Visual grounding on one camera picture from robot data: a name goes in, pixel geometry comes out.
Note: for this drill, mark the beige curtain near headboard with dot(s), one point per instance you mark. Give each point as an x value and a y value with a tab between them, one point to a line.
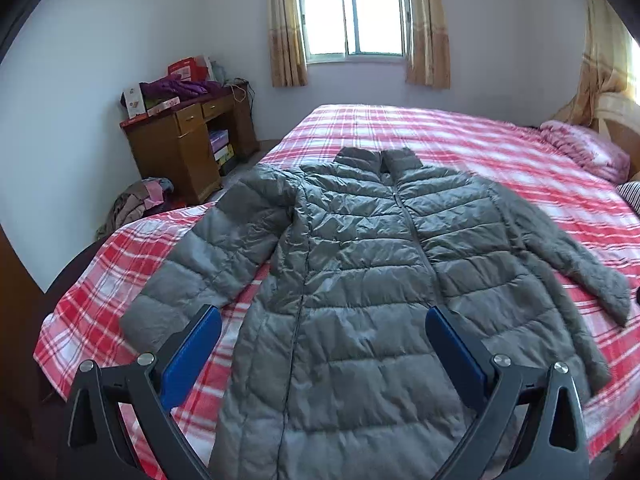
606	65

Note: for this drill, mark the wooden headboard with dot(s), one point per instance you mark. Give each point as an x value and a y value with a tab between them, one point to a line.
617	119

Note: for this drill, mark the white box on desk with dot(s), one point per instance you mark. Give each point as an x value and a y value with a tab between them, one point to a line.
134	101

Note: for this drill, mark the flat pink box on desk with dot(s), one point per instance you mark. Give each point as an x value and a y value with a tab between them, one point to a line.
162	106

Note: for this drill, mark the purple clothes on desk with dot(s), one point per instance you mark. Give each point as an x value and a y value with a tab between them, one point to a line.
172	87

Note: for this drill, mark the pink folded quilt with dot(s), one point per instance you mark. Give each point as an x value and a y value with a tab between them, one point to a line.
596	155

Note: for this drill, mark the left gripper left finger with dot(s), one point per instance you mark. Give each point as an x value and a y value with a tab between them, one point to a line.
98	443

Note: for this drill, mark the left beige curtain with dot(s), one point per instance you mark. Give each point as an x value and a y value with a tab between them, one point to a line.
286	45

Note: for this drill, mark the clothes pile on floor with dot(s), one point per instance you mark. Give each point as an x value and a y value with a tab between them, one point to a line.
142	199

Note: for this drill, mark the boxes in desk shelf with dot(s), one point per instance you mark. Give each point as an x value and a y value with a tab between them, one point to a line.
222	148

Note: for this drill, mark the grey quilted down jacket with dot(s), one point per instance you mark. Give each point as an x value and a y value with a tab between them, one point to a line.
332	375

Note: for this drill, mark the striped pillow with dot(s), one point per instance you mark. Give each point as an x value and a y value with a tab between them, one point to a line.
629	192

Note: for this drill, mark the red white plaid bedsheet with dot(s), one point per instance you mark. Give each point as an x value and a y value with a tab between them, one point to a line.
84	323

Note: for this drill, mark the brown wooden desk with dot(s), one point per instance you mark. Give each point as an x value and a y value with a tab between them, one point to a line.
174	144

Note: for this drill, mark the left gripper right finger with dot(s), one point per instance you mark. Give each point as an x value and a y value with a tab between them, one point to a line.
551	443

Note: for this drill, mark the right beige curtain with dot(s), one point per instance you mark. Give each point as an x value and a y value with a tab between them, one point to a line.
428	57

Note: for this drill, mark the window with metal frame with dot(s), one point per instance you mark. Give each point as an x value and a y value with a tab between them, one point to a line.
346	30

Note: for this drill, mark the red box on desk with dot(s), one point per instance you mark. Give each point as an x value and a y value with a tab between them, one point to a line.
189	69

